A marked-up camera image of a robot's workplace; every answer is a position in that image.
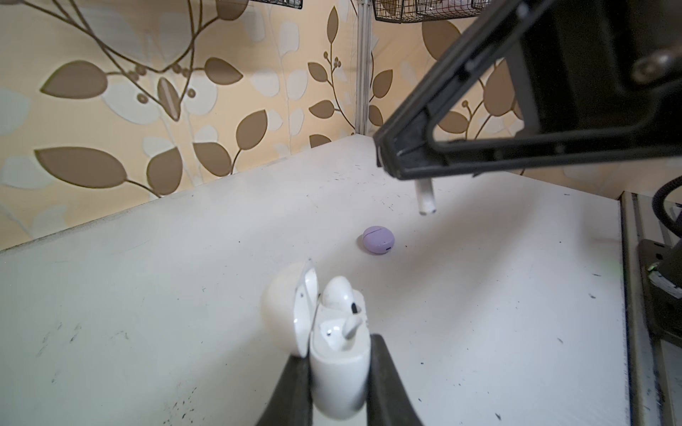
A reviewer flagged purple round charging case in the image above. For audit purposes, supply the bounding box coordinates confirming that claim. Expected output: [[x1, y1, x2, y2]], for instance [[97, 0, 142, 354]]
[[362, 225, 395, 255]]

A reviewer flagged black wire basket right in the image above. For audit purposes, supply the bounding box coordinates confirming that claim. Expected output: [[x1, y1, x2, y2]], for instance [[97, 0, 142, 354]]
[[372, 0, 491, 24]]

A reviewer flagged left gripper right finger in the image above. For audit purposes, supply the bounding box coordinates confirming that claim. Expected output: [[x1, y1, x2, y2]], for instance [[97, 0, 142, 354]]
[[366, 334, 423, 426]]

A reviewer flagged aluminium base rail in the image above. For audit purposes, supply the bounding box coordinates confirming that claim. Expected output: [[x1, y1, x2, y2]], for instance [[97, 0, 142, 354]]
[[620, 192, 681, 425]]

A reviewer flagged white earbud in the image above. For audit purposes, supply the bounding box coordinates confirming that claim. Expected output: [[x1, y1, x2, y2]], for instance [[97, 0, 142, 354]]
[[415, 179, 436, 216], [321, 276, 362, 341]]

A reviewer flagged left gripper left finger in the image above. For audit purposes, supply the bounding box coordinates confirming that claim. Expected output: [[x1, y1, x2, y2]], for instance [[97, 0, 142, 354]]
[[256, 356, 314, 426]]

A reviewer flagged white round charging case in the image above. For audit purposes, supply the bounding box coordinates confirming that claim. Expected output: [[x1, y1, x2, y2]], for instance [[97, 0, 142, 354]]
[[261, 261, 370, 420]]

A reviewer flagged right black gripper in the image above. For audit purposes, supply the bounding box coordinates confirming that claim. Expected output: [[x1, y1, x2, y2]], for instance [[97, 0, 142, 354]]
[[374, 1, 681, 180]]

